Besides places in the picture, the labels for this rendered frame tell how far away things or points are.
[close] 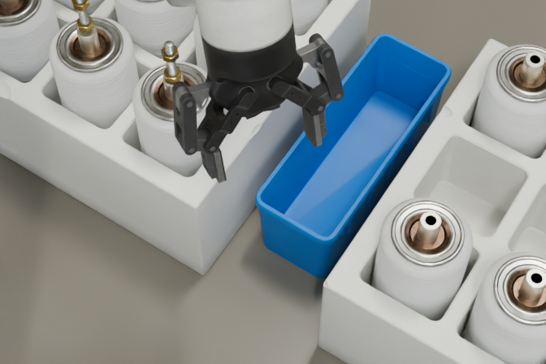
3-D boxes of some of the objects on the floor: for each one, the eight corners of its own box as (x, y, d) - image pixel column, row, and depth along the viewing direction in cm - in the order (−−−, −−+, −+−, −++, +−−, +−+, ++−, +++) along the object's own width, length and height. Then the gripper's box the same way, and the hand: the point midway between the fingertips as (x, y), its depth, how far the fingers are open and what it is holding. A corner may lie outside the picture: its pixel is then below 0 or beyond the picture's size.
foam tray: (204, 277, 147) (196, 208, 131) (-37, 132, 158) (-71, 52, 142) (365, 62, 163) (374, -22, 148) (137, -57, 174) (123, -146, 159)
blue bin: (325, 289, 146) (329, 246, 136) (251, 245, 149) (249, 200, 139) (444, 119, 159) (456, 67, 148) (374, 81, 162) (380, 28, 151)
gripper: (175, 71, 90) (204, 214, 100) (349, 10, 93) (361, 153, 104) (143, 22, 95) (174, 162, 105) (309, -34, 99) (324, 106, 109)
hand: (266, 153), depth 104 cm, fingers open, 9 cm apart
